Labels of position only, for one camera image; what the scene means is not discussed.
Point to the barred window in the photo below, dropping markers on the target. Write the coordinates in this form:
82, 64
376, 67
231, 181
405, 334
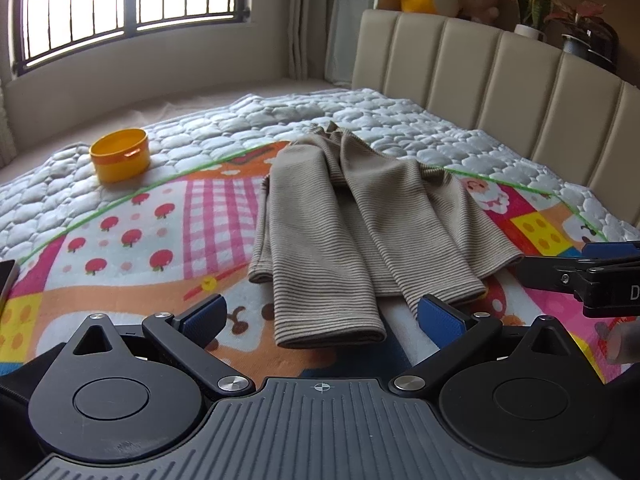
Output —
130, 0

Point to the beige striped shirt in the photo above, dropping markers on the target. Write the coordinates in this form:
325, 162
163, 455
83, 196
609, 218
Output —
350, 220

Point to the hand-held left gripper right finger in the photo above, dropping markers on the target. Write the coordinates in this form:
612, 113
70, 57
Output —
442, 317

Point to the grey quilted bed pad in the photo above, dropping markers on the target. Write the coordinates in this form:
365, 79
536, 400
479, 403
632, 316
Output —
280, 115

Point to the yellow round plastic container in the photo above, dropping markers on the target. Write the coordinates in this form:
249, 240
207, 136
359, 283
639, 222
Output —
120, 157

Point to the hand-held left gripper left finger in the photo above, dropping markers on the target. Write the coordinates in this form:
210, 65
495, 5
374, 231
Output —
202, 316

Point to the beige padded headboard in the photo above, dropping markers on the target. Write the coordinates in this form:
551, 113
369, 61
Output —
500, 80

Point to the beige pleated curtain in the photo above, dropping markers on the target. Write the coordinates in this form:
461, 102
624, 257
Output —
305, 15

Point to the snake plant in white pot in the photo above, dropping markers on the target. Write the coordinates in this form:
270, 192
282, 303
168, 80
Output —
531, 10

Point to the person's right hand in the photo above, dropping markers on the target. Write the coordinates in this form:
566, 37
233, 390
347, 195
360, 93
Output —
622, 345

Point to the red-leaved plant in dark pot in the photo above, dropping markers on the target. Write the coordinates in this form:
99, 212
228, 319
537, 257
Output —
582, 35

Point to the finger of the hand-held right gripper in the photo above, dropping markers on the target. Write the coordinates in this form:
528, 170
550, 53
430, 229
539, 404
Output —
550, 275
612, 250

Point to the colourful cartoon printed mat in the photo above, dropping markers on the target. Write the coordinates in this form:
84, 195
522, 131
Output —
160, 240

